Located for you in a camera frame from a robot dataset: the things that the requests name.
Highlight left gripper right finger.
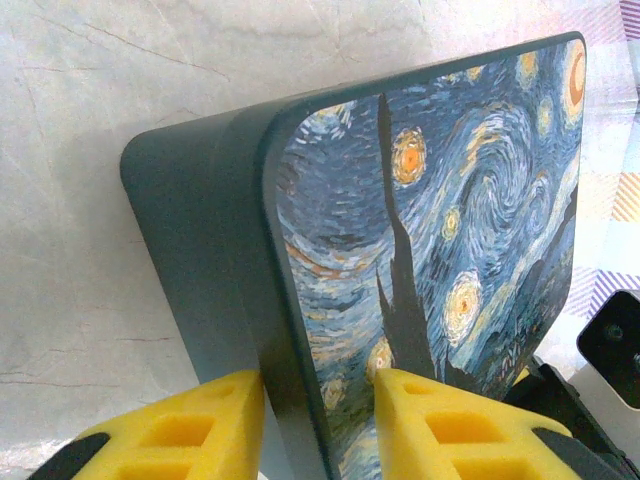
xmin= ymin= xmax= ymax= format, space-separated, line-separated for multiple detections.
xmin=371 ymin=368 xmax=602 ymax=480

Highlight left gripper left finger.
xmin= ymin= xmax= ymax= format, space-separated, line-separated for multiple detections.
xmin=28 ymin=368 xmax=267 ymax=480

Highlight starry night tin box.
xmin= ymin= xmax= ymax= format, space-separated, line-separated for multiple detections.
xmin=119 ymin=29 xmax=587 ymax=480

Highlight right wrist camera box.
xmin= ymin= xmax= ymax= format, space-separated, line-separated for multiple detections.
xmin=575 ymin=288 xmax=640 ymax=412

